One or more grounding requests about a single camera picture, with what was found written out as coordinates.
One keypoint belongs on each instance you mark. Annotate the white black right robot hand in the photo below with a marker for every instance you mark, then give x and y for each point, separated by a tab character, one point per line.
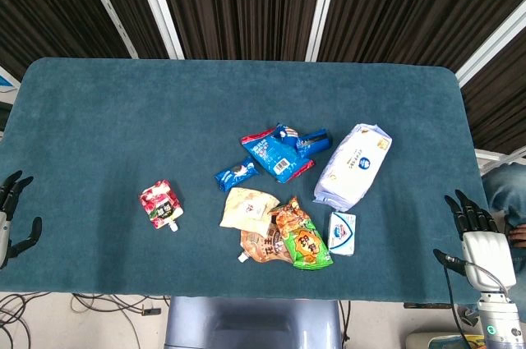
489	254

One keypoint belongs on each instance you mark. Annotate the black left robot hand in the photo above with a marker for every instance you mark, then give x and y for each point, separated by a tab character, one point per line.
12	197

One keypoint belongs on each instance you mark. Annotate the white tissue pack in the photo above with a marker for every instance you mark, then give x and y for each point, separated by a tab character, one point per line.
353	168

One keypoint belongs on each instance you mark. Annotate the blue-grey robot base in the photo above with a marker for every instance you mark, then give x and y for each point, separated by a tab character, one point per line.
255	322

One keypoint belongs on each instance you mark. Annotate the person's hand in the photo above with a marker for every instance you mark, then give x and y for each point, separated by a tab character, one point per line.
518	236

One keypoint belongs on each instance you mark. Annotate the person's jeans leg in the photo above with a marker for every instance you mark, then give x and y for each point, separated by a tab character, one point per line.
503	193

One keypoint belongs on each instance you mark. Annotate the blue white board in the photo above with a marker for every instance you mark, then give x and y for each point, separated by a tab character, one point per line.
6	82

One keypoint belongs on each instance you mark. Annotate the teal tablecloth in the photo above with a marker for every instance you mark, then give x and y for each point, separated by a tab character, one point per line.
123	139

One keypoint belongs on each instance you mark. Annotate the red spout pouch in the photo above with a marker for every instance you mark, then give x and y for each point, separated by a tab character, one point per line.
160	203

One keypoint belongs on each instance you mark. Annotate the small white soap box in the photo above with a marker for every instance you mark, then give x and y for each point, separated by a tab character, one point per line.
342	233

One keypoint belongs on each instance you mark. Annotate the green orange snack bag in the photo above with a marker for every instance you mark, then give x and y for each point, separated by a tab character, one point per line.
302	238

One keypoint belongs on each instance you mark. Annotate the dark blue box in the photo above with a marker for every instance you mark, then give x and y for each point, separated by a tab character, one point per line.
314	140

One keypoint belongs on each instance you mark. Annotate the small blue cookie packet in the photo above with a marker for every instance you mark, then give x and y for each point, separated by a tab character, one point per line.
235	173

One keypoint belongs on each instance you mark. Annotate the brown spout pouch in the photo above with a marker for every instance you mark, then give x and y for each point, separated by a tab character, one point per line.
263	246

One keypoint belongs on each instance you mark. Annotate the beige snack packet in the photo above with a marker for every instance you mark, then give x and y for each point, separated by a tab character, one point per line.
246	209

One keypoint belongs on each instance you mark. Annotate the blue red snack bag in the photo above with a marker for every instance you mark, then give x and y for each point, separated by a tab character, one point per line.
275	156

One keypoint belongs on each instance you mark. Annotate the blue striped small packet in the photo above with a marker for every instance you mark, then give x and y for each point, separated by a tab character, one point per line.
285	134

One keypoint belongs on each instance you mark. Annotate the white window frame bar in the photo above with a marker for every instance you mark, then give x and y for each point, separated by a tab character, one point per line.
322	8
158	4
107	4
489	49

